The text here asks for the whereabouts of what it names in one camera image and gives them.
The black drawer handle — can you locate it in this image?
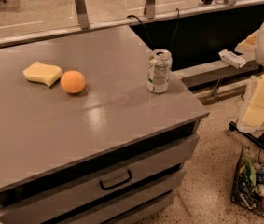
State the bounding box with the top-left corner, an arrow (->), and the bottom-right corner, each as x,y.
99,169 -> 132,191

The metal railing post middle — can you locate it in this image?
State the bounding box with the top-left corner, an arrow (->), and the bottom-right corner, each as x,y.
144,0 -> 156,19

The black cable on ledge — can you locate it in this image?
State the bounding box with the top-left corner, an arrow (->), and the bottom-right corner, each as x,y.
126,7 -> 181,49

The white wipes packet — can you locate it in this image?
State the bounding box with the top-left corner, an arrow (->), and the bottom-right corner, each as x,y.
219,49 -> 247,68

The basket of snack items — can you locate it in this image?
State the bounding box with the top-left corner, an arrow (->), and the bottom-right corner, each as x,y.
231,147 -> 264,217

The silver green 7up can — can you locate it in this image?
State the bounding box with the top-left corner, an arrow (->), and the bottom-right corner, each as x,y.
146,49 -> 173,93

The yellow sponge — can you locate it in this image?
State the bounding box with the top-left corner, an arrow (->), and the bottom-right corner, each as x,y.
22,62 -> 63,87

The grey drawer cabinet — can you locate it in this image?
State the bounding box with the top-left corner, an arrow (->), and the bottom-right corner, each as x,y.
0,27 -> 207,224

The metal railing post left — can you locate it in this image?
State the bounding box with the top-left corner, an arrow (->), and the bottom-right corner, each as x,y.
74,0 -> 90,30

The orange ball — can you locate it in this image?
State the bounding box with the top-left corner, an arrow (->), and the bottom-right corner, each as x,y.
61,71 -> 86,94

